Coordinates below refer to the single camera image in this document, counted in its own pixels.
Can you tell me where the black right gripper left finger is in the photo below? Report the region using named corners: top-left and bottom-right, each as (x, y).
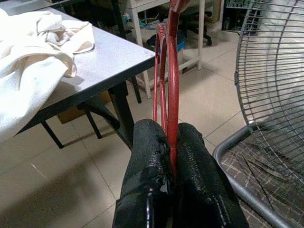
top-left (113, 119), bottom-right (175, 228)

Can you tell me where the white t-shirt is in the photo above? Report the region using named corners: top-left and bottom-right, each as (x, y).
top-left (0, 47), bottom-right (79, 142)

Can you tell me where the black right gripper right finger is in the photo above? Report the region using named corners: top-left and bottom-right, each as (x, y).
top-left (171, 123), bottom-right (249, 228)

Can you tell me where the black office chair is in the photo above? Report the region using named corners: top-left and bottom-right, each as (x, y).
top-left (180, 9), bottom-right (213, 47)

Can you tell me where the white metal shelf frame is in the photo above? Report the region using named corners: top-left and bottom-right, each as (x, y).
top-left (129, 0), bottom-right (206, 99)

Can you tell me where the off-white crumpled garment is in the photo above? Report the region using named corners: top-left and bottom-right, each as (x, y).
top-left (0, 9), bottom-right (95, 79)

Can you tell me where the dark patterned floor mat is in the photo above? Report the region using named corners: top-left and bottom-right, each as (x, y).
top-left (219, 136), bottom-right (304, 228)

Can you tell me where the blue plastic box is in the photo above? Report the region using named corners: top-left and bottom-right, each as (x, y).
top-left (174, 30), bottom-right (186, 52)

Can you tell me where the red wire clothes hanger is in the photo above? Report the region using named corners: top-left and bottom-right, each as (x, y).
top-left (152, 0), bottom-right (190, 178)

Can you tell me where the small brown cardboard box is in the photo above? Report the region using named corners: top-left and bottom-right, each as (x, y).
top-left (58, 105), bottom-right (87, 124)

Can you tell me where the white folding table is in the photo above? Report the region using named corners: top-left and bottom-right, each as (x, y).
top-left (0, 0), bottom-right (157, 150)

